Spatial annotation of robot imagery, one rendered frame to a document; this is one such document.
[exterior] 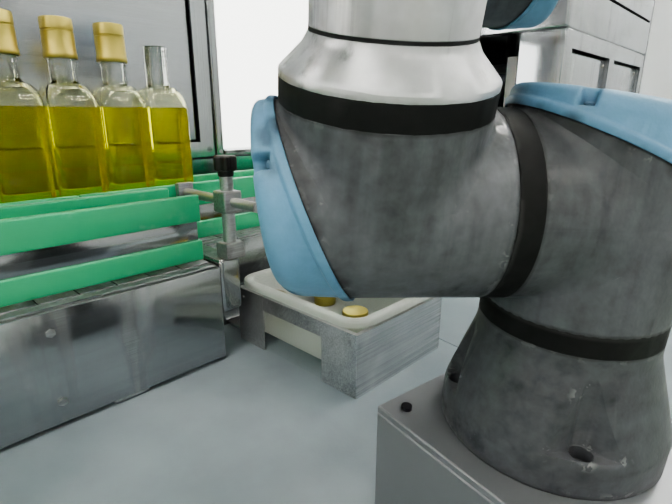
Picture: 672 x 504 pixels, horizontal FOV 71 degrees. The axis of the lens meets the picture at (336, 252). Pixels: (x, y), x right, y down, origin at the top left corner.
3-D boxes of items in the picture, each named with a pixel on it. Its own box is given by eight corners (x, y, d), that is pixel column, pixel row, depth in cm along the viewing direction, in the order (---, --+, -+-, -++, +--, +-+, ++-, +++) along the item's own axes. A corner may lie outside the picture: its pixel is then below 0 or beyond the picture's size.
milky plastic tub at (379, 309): (325, 301, 79) (324, 251, 77) (440, 344, 64) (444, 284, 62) (238, 334, 67) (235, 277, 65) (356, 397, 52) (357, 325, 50)
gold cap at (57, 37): (72, 61, 57) (66, 21, 56) (82, 59, 55) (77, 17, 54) (39, 59, 55) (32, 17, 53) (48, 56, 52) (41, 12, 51)
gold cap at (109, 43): (122, 64, 61) (118, 27, 60) (131, 62, 58) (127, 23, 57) (92, 62, 59) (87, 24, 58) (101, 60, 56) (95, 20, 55)
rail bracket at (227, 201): (196, 239, 67) (189, 149, 64) (270, 263, 56) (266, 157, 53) (177, 242, 65) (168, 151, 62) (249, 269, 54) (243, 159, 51)
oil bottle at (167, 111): (181, 232, 73) (167, 86, 67) (200, 238, 69) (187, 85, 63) (146, 239, 69) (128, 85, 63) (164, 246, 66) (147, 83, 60)
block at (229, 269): (208, 287, 68) (204, 241, 66) (246, 305, 62) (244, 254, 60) (185, 294, 66) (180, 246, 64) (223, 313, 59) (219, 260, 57)
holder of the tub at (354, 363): (303, 296, 83) (302, 253, 81) (438, 347, 64) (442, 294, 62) (218, 326, 71) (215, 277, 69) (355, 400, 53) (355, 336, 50)
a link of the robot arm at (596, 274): (729, 340, 27) (816, 89, 22) (500, 343, 26) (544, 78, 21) (600, 265, 38) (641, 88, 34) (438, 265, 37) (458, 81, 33)
